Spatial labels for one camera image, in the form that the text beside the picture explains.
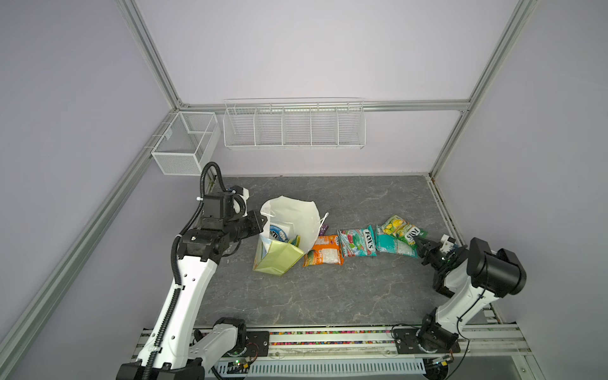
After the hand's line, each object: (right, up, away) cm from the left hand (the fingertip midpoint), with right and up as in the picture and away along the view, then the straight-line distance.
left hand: (267, 220), depth 71 cm
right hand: (+53, -7, +21) cm, 58 cm away
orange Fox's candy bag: (+19, -14, +21) cm, 31 cm away
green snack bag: (+8, -9, +16) cm, 20 cm away
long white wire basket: (+6, +38, +27) cm, 47 cm away
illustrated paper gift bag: (+5, -6, +26) cm, 27 cm away
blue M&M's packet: (0, -7, +22) cm, 23 cm away
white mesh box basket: (-41, +30, +31) cm, 60 cm away
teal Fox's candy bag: (+45, -11, +23) cm, 51 cm away
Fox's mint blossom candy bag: (+32, -11, +23) cm, 41 cm away
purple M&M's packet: (+18, -7, +28) cm, 34 cm away
